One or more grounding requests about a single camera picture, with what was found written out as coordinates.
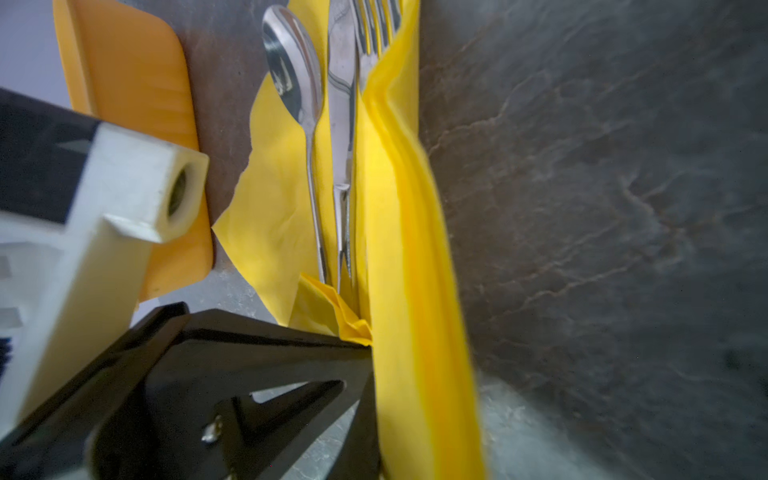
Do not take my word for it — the silver knife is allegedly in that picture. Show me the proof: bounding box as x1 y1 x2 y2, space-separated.
327 0 357 298

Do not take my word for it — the silver spoon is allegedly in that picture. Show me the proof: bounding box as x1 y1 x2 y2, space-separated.
262 5 330 284

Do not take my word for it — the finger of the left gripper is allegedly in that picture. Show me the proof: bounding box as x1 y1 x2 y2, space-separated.
1 302 373 479

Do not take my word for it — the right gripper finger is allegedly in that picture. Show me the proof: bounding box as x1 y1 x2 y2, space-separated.
326 375 381 480

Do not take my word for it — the yellow paper napkin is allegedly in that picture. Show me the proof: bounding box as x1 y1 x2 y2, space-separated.
213 1 486 479

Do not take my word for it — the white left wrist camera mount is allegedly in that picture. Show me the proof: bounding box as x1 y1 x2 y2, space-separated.
1 90 209 434

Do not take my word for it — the silver fork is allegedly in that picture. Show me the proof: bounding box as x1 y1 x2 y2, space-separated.
351 0 402 93

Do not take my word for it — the yellow plastic tray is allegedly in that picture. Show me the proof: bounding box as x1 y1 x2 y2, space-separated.
52 0 215 303

